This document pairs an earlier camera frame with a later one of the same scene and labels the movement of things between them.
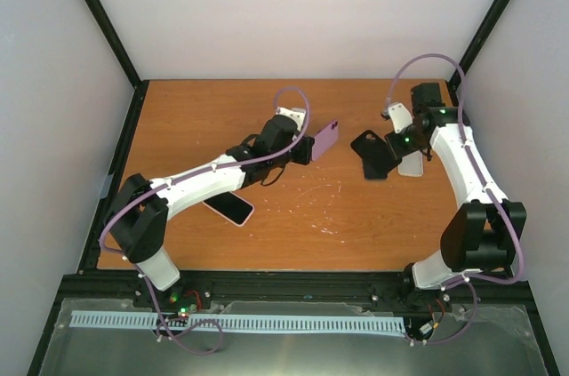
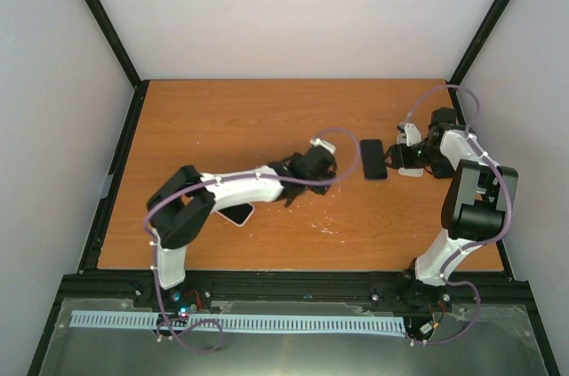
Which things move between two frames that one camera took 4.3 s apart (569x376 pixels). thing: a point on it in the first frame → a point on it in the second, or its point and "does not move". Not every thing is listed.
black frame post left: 140,85 does not move
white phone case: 412,164 does not move
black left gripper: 303,156 → 319,189
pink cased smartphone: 232,207 does not move
